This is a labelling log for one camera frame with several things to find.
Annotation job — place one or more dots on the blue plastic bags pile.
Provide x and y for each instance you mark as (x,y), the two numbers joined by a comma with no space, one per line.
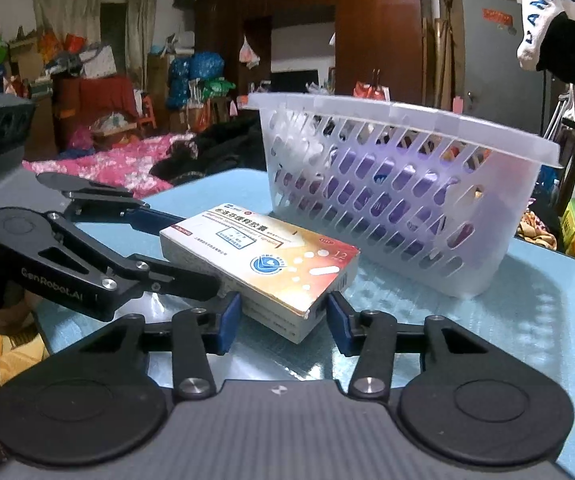
(195,79)

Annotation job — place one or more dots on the grey metal door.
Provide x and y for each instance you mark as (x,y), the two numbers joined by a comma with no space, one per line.
(495,87)

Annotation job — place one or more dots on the red cloth covered chair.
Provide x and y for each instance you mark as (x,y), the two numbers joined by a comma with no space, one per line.
(79,102)

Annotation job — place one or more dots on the black plush toy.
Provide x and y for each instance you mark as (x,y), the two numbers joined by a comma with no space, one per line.
(180,166)

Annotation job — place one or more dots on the black television screen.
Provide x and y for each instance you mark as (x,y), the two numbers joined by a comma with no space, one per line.
(293,81)

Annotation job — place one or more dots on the dark red wooden wardrobe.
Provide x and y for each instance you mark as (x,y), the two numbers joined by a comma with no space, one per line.
(344,41)

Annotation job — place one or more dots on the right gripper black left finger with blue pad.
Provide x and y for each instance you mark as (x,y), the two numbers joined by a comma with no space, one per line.
(109,393)

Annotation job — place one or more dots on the beige window curtains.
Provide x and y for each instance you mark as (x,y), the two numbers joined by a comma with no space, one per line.
(83,18)

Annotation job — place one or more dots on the pink floral bed cover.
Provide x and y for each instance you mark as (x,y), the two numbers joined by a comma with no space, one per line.
(128,166)

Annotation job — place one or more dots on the white orange medicine box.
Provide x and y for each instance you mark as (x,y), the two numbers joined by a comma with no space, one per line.
(282,271)

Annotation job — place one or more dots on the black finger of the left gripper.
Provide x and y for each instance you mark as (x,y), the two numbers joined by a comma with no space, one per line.
(93,202)
(48,255)

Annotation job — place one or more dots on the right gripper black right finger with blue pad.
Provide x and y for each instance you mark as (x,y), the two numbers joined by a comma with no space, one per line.
(453,394)

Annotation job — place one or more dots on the white plastic lattice basket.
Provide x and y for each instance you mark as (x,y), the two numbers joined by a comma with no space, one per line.
(431,195)

